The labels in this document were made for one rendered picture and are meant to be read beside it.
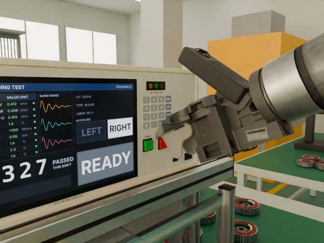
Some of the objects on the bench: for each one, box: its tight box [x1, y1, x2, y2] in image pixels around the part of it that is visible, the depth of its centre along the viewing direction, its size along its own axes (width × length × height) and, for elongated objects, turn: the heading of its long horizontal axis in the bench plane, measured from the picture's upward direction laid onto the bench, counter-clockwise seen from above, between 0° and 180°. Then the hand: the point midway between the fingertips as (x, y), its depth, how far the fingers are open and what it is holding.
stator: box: [200, 211, 216, 225], centre depth 114 cm, size 11×11×4 cm
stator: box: [235, 198, 260, 216], centre depth 121 cm, size 11×11×4 cm
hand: (161, 130), depth 47 cm, fingers closed
